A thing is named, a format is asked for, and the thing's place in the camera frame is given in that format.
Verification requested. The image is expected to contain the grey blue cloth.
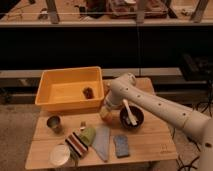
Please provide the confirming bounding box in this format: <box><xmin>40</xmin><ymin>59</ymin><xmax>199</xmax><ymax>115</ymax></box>
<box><xmin>92</xmin><ymin>126</ymin><xmax>110</xmax><ymax>162</ymax></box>

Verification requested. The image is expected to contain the white plastic spatula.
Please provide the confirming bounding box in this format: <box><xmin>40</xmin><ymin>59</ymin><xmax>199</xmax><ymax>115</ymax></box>
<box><xmin>123</xmin><ymin>99</ymin><xmax>137</xmax><ymax>126</ymax></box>

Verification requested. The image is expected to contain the small brown object in bin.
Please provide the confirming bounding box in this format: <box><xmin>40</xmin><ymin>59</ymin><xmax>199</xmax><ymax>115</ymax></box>
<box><xmin>83</xmin><ymin>87</ymin><xmax>94</xmax><ymax>99</ymax></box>

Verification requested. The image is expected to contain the blue sponge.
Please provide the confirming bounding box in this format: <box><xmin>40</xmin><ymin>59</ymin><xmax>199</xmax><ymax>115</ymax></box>
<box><xmin>113</xmin><ymin>135</ymin><xmax>130</xmax><ymax>158</ymax></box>

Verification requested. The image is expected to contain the red orange apple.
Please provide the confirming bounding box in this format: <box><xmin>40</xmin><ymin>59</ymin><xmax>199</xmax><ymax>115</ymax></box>
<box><xmin>104</xmin><ymin>113</ymin><xmax>113</xmax><ymax>123</ymax></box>

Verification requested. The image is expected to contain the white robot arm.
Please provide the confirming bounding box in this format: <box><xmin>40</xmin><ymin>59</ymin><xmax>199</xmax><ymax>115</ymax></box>
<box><xmin>100</xmin><ymin>73</ymin><xmax>213</xmax><ymax>171</ymax></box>

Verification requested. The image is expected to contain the dark brown bowl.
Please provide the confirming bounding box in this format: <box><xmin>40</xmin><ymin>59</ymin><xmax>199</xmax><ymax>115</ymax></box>
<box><xmin>120</xmin><ymin>106</ymin><xmax>144</xmax><ymax>131</ymax></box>

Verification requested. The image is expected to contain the white round lid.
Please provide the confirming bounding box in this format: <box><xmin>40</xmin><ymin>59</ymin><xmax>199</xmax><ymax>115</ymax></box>
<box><xmin>50</xmin><ymin>144</ymin><xmax>70</xmax><ymax>166</ymax></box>

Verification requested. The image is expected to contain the striped cloth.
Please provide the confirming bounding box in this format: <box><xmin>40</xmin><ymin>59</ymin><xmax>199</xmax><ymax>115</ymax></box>
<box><xmin>65</xmin><ymin>132</ymin><xmax>88</xmax><ymax>158</ymax></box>

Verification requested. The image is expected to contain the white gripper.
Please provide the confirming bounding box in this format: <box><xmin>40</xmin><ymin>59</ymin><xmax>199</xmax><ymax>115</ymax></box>
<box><xmin>99</xmin><ymin>93</ymin><xmax>121</xmax><ymax>121</ymax></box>

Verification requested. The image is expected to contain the black cable on floor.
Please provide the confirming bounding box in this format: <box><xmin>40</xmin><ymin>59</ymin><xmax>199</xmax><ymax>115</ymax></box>
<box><xmin>175</xmin><ymin>156</ymin><xmax>198</xmax><ymax>171</ymax></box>

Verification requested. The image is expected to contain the small metal cup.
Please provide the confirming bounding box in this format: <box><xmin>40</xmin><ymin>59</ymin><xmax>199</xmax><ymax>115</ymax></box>
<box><xmin>47</xmin><ymin>116</ymin><xmax>62</xmax><ymax>134</ymax></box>

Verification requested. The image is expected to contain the green cup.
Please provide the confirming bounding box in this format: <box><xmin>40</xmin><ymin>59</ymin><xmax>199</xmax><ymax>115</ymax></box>
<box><xmin>79</xmin><ymin>126</ymin><xmax>96</xmax><ymax>146</ymax></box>

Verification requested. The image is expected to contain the yellow plastic bin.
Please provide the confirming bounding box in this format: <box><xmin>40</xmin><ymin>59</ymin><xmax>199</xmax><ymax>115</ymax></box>
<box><xmin>35</xmin><ymin>66</ymin><xmax>104</xmax><ymax>111</ymax></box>

